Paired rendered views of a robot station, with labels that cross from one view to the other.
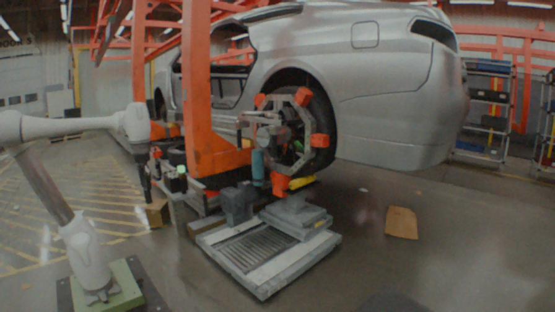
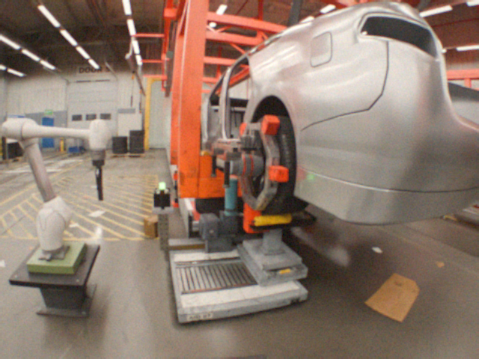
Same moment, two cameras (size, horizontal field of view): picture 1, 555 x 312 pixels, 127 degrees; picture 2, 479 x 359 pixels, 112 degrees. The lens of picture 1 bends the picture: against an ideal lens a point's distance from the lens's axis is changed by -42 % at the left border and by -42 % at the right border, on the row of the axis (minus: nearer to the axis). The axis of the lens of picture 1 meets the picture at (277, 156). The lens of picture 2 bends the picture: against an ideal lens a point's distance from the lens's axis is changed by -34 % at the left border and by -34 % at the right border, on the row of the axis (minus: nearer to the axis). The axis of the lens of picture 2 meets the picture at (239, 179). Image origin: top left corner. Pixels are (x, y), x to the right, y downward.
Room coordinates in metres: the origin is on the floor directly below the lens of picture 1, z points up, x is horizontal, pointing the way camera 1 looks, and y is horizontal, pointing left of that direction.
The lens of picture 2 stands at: (0.19, -0.63, 1.06)
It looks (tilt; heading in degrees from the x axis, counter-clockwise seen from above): 11 degrees down; 26
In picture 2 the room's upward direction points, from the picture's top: 3 degrees clockwise
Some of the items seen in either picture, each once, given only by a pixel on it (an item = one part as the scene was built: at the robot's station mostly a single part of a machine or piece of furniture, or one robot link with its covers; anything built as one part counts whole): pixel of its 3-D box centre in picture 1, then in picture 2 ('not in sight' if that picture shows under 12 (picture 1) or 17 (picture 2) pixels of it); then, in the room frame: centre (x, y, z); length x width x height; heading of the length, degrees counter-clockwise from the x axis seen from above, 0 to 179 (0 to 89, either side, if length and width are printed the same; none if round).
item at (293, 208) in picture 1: (296, 197); (272, 237); (1.76, -0.15, 0.32); 0.40 x 0.30 x 0.28; 45
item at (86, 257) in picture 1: (87, 257); (49, 226); (0.63, 0.80, 0.52); 0.18 x 0.16 x 0.22; 47
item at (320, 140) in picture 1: (319, 140); (278, 173); (1.42, -0.25, 0.85); 0.09 x 0.08 x 0.07; 45
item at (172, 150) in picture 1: (194, 155); not in sight; (2.81, 1.04, 0.39); 0.66 x 0.66 x 0.24
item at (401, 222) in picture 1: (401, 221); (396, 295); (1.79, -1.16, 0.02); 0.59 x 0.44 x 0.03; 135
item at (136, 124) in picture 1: (137, 120); (98, 133); (0.91, 0.59, 1.04); 0.13 x 0.11 x 0.16; 47
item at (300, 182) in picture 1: (303, 181); (272, 219); (1.63, -0.18, 0.51); 0.29 x 0.06 x 0.06; 135
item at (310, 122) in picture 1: (281, 134); (254, 165); (1.64, -0.03, 0.85); 0.54 x 0.07 x 0.54; 45
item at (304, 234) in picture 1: (295, 218); (269, 259); (1.76, -0.15, 0.13); 0.50 x 0.36 x 0.10; 45
